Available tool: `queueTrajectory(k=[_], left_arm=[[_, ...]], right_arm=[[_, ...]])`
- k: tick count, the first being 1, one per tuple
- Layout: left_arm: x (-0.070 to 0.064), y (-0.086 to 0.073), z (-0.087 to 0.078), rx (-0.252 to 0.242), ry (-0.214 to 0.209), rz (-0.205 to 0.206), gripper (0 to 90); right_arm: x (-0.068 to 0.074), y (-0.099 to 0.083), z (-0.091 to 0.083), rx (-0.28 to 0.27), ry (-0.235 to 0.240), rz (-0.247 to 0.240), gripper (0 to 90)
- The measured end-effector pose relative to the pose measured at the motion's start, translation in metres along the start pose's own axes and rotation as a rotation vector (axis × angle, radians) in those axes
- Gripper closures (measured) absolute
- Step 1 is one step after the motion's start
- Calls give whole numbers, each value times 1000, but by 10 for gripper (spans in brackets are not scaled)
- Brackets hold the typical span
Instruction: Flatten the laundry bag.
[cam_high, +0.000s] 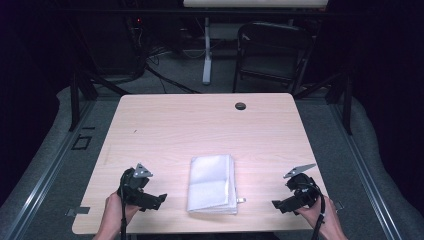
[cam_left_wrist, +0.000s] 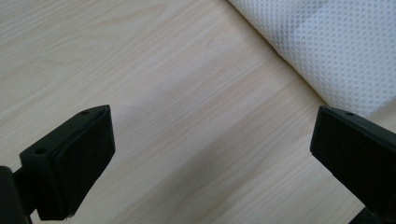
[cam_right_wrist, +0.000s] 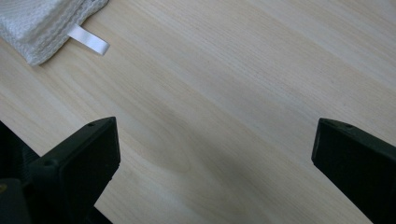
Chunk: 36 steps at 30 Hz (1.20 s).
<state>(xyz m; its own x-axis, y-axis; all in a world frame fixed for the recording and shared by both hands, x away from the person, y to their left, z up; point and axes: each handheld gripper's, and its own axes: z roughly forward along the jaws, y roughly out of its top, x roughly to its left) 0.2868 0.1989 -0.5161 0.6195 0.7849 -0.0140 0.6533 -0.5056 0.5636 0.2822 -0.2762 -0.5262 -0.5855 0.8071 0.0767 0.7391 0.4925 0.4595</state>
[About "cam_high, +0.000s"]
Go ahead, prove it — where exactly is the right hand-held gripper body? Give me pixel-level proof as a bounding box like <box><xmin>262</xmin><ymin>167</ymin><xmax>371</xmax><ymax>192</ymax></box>
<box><xmin>283</xmin><ymin>163</ymin><xmax>322</xmax><ymax>210</ymax></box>

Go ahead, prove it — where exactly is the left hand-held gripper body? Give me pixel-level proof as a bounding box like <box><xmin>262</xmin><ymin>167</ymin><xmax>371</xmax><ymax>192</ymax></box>
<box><xmin>117</xmin><ymin>162</ymin><xmax>160</xmax><ymax>208</ymax></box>

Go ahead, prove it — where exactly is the white cloth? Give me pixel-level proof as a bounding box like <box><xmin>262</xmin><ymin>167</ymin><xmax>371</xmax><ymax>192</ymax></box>
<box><xmin>186</xmin><ymin>153</ymin><xmax>247</xmax><ymax>215</ymax></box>

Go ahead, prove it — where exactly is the person's right hand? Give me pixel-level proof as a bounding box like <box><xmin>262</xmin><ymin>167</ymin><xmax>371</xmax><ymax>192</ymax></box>
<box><xmin>294</xmin><ymin>195</ymin><xmax>339</xmax><ymax>231</ymax></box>

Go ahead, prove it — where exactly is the person's left hand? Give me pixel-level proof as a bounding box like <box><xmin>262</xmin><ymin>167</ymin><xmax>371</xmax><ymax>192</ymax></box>
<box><xmin>103</xmin><ymin>192</ymin><xmax>142</xmax><ymax>234</ymax></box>

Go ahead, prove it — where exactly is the black tape rectangle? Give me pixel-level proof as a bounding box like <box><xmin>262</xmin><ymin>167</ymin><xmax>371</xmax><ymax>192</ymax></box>
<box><xmin>71</xmin><ymin>134</ymin><xmax>93</xmax><ymax>151</ymax></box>

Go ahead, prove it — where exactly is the black folding chair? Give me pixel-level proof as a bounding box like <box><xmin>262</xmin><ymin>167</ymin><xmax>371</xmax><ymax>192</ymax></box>
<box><xmin>232</xmin><ymin>21</ymin><xmax>315</xmax><ymax>96</ymax></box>

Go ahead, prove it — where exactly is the dark computer tower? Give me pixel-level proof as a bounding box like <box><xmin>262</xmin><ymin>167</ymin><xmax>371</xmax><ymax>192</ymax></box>
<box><xmin>79</xmin><ymin>13</ymin><xmax>146</xmax><ymax>76</ymax></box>

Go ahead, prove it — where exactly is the white desk leg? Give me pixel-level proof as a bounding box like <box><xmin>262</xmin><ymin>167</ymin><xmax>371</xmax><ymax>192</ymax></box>
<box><xmin>202</xmin><ymin>17</ymin><xmax>213</xmax><ymax>86</ymax></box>

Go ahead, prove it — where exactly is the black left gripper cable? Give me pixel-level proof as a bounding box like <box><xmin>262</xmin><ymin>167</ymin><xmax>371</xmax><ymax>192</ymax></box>
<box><xmin>119</xmin><ymin>169</ymin><xmax>134</xmax><ymax>240</ymax></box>

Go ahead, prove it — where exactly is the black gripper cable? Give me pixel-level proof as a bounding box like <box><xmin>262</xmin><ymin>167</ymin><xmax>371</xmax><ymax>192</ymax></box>
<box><xmin>309</xmin><ymin>182</ymin><xmax>326</xmax><ymax>240</ymax></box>
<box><xmin>119</xmin><ymin>169</ymin><xmax>134</xmax><ymax>240</ymax></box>

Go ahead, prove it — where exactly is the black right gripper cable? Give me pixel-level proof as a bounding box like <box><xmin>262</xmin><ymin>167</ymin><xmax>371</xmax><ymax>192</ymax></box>
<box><xmin>309</xmin><ymin>182</ymin><xmax>326</xmax><ymax>240</ymax></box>

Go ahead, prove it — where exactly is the aluminium floor rail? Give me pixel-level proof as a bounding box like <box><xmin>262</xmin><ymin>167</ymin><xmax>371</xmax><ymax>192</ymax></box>
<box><xmin>328</xmin><ymin>101</ymin><xmax>403</xmax><ymax>240</ymax></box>
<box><xmin>2</xmin><ymin>99</ymin><xmax>98</xmax><ymax>240</ymax></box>

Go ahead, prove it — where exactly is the black metal frame stand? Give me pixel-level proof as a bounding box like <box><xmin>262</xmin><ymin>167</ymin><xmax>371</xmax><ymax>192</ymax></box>
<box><xmin>68</xmin><ymin>66</ymin><xmax>132</xmax><ymax>132</ymax></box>
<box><xmin>293</xmin><ymin>69</ymin><xmax>354</xmax><ymax>136</ymax></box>

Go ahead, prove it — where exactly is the black floor cable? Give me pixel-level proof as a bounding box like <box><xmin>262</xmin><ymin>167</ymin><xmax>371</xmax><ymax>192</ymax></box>
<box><xmin>145</xmin><ymin>63</ymin><xmax>201</xmax><ymax>95</ymax></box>

